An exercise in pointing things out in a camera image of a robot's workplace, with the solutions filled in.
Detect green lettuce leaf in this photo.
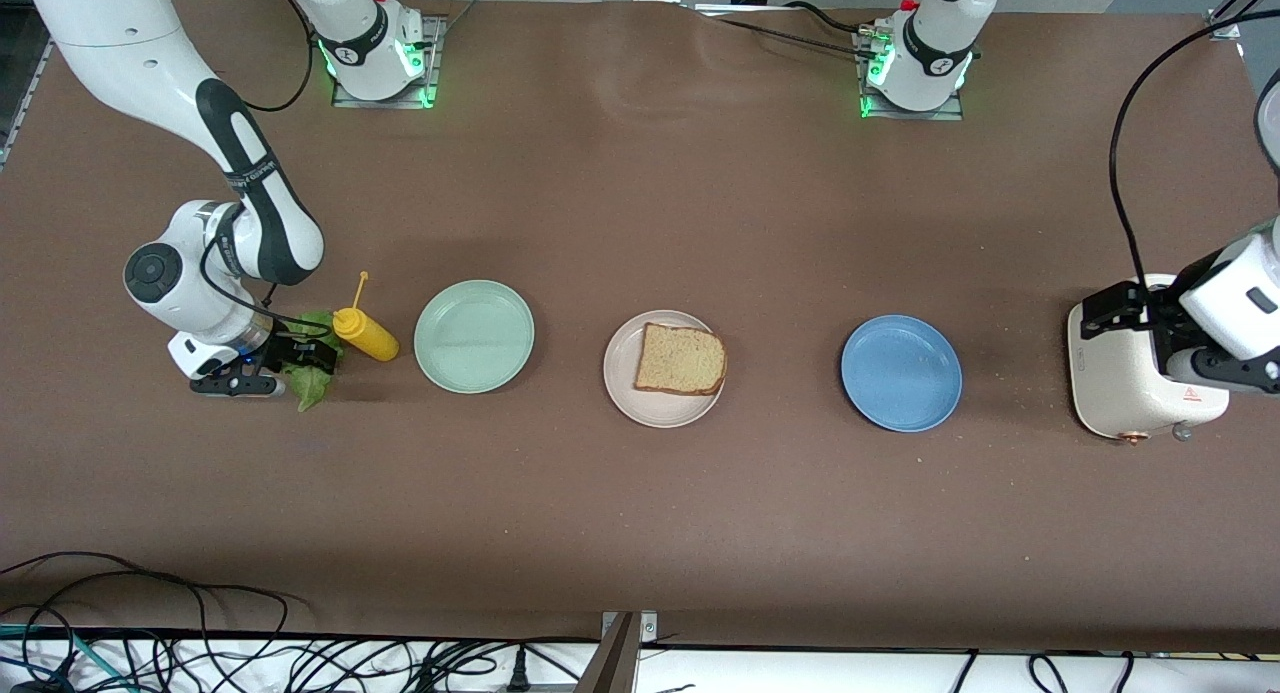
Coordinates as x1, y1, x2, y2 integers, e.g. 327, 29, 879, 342
280, 311, 343, 414

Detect yellow mustard squeeze bottle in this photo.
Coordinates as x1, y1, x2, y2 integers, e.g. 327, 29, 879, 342
332, 271, 401, 362

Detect brown bread slice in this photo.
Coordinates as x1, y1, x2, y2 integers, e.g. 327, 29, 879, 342
634, 322, 728, 397

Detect mint green plate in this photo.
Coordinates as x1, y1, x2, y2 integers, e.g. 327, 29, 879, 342
413, 279, 536, 395

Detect blue plate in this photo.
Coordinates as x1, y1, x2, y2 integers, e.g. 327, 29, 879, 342
840, 314, 964, 433

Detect beige plate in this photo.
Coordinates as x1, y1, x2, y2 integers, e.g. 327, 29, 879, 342
602, 309, 727, 429

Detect cream white toaster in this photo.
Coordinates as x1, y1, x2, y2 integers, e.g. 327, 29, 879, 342
1067, 273, 1231, 444

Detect long black cable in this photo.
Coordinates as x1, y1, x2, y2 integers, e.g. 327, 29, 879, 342
1108, 11, 1280, 289
200, 0, 336, 326

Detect black cable loop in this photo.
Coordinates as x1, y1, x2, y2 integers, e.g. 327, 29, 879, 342
0, 551, 291, 639

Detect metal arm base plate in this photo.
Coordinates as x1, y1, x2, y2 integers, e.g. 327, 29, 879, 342
330, 15, 448, 110
855, 28, 966, 122

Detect aluminium frame profile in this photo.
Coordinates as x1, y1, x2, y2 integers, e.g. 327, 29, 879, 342
1205, 0, 1280, 42

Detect teal cable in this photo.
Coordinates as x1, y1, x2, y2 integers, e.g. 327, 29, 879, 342
0, 623, 136, 692

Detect black cable tangle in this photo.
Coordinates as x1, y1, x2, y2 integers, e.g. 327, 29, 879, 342
0, 628, 601, 693

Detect black base cables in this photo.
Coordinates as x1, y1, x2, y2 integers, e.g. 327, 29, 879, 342
690, 1, 886, 59

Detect metal table bracket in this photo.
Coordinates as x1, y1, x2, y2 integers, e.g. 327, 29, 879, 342
575, 611, 661, 693

